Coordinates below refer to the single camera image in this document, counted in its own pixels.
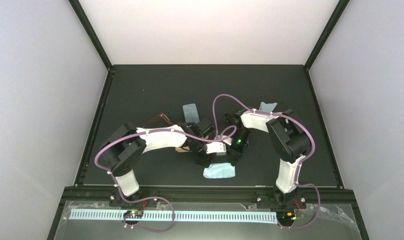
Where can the black front frame rail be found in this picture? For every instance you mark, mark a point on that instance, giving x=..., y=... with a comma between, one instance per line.
x=181, y=194

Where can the left small circuit board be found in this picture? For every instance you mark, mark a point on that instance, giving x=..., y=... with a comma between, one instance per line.
x=133, y=214

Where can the black frame post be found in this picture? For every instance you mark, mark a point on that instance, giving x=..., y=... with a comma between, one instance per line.
x=326, y=32
x=85, y=22

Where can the black sunglasses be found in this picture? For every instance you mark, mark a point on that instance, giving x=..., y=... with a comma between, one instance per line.
x=231, y=119

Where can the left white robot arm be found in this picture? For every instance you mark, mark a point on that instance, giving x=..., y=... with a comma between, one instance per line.
x=123, y=149

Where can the white slotted cable duct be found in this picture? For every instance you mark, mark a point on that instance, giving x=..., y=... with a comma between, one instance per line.
x=177, y=216

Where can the small circuit board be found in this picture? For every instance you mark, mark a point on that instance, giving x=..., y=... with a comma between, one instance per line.
x=133, y=214
x=287, y=216

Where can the blue-grey glasses case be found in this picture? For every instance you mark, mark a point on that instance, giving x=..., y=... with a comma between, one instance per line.
x=191, y=113

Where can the brown translucent sunglasses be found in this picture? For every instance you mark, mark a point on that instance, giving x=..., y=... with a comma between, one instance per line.
x=159, y=121

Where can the right small circuit board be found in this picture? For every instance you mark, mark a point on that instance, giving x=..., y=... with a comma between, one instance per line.
x=287, y=216

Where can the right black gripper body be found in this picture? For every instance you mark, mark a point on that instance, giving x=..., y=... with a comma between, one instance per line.
x=234, y=153

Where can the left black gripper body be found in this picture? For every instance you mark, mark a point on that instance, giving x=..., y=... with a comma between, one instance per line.
x=200, y=161

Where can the right black frame post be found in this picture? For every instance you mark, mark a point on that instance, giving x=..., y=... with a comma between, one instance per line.
x=326, y=32

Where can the brown plaid glasses case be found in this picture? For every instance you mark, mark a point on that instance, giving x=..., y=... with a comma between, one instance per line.
x=183, y=148

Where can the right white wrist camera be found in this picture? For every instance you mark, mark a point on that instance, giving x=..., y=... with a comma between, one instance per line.
x=227, y=140

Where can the left black frame post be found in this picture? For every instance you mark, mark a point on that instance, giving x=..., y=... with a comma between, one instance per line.
x=85, y=22

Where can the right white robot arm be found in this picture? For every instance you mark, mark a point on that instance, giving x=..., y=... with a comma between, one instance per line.
x=290, y=140

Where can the light blue cleaning cloth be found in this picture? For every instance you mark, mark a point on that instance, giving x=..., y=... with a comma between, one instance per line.
x=219, y=171

